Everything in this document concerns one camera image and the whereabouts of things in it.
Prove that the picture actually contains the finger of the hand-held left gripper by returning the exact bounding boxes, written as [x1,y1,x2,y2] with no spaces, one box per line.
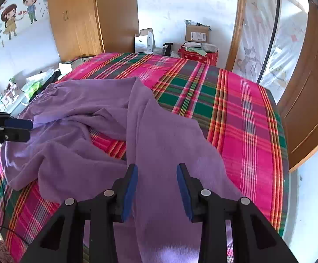
[0,127,30,150]
[0,111,33,130]

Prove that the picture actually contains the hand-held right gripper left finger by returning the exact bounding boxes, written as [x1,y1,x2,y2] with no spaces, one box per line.
[20,163,138,263]

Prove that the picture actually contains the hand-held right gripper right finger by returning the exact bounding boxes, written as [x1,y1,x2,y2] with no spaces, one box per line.
[176,163,299,263]

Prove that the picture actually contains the purple fleece pants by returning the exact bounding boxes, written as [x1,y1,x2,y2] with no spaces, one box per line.
[4,76,243,263]

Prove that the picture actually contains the clutter of small bottles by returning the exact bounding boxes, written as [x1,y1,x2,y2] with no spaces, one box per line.
[0,78,21,110]

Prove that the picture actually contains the green tissue pack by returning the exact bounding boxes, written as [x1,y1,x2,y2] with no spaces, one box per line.
[22,79,43,100]

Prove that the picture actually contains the white paper sheet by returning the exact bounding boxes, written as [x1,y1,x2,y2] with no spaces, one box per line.
[59,60,73,74]

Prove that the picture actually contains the pink plaid bed sheet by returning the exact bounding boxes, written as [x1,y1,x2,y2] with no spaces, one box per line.
[0,52,289,263]

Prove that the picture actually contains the wooden wardrobe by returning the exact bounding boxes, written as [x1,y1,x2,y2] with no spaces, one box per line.
[46,0,140,62]

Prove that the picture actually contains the white cardboard box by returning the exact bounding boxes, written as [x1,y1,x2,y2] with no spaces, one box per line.
[134,28,155,54]

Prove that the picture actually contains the wooden door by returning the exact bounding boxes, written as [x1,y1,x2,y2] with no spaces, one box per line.
[277,3,318,170]

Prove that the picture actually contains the brown cardboard box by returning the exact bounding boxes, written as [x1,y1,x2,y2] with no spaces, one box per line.
[184,19,211,43]

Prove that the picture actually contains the black curtain strip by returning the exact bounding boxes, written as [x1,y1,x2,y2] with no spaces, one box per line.
[256,0,281,84]

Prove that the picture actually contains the clear printed door curtain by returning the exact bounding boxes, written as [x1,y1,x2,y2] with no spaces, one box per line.
[234,0,309,105]

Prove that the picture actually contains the cartoon children wall sticker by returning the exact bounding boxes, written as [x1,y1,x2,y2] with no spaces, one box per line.
[0,0,48,52]

